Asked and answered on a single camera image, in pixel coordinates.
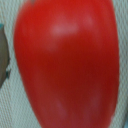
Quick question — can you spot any red toy tomato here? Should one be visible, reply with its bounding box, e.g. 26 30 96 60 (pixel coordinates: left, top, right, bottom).
14 0 119 128

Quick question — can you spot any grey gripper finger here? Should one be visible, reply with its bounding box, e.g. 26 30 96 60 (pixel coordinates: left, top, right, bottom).
0 24 10 88

